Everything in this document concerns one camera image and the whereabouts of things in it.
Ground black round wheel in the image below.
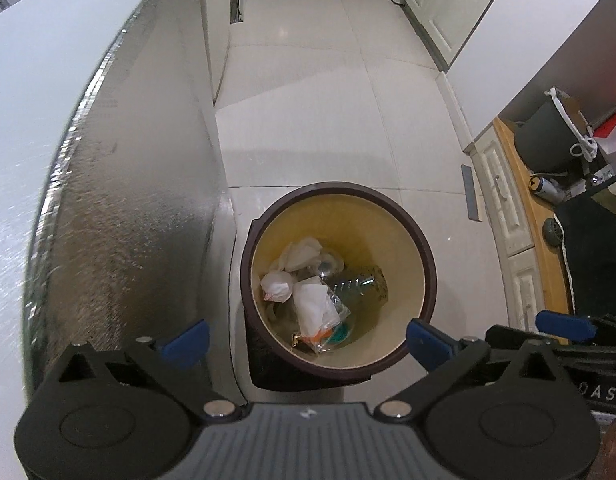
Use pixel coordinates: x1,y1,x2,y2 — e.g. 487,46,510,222
543,217,565,247

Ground wooden bench top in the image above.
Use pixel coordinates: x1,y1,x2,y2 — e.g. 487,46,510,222
492,116,575,317

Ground white bench drawers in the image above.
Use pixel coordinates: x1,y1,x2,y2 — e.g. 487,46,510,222
463,132,555,332

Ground teal snack wrapper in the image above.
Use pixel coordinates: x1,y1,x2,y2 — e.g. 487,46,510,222
318,324,355,354

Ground white paper wad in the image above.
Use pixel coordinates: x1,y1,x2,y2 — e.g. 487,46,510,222
260,270,294,304

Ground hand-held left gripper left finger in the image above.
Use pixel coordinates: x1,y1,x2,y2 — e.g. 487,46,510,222
43,320,240,420

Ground silver can on bench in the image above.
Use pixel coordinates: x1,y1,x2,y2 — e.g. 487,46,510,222
530,172,565,199

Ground white plastic bag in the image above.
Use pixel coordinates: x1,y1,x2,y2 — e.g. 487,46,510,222
278,238,324,274

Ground clear plastic bottle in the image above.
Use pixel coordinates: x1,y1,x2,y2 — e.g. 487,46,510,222
320,265,390,312

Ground clear zip bag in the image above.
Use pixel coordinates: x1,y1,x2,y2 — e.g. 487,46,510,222
292,280,350,342

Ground white kitchen cabinet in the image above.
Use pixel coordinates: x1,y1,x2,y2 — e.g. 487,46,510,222
400,0,520,70

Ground yellow plastic trash bin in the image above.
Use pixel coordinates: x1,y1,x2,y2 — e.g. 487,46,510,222
239,183,437,392

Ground dark grey bucket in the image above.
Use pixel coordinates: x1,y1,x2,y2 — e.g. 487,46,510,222
513,87,597,177

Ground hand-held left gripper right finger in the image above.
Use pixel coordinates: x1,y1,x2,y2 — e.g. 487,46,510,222
374,318,571,420

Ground red and white paper bag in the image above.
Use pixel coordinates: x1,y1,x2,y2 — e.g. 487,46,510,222
589,101,616,167

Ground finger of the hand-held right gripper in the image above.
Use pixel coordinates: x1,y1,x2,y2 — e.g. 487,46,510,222
485,325,557,356
535,311,597,341

